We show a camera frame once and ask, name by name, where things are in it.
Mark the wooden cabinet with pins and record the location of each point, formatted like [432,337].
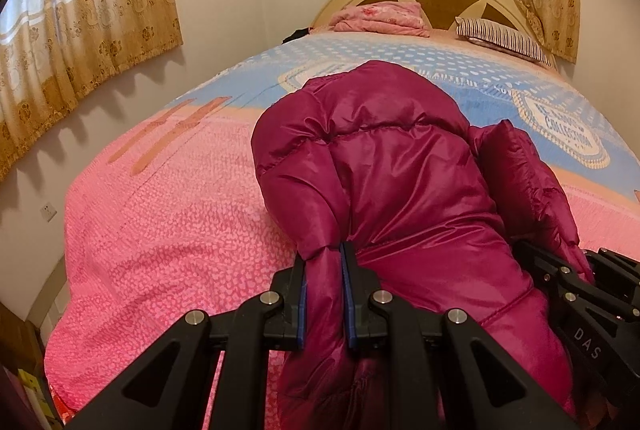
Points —
[17,340]

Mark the white wall socket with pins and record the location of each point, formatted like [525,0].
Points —
[48,210]

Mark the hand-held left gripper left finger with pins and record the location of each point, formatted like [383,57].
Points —
[301,310]

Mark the pink and blue printed blanket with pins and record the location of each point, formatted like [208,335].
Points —
[175,220]

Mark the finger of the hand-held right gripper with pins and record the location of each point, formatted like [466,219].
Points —
[620,275]
[565,285]

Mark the striped pillow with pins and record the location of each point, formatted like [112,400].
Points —
[505,37]

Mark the magenta down jacket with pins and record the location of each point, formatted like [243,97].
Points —
[400,169]

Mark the dark object beside bed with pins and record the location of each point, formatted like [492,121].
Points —
[298,34]

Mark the folded pink quilt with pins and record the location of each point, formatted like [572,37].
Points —
[385,17]

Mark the yellow box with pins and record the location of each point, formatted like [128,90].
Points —
[32,390]

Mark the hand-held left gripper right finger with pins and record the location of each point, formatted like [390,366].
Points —
[350,300]

